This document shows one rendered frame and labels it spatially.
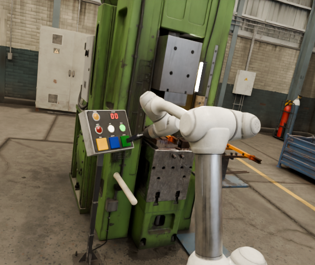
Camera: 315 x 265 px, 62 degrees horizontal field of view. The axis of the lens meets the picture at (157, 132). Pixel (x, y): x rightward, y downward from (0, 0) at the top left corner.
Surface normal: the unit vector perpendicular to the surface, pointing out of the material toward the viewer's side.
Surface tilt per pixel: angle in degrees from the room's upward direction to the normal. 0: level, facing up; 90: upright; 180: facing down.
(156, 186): 90
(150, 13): 90
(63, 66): 90
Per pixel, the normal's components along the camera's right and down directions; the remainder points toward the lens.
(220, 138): 0.46, 0.05
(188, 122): -0.87, -0.13
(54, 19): 0.26, 0.26
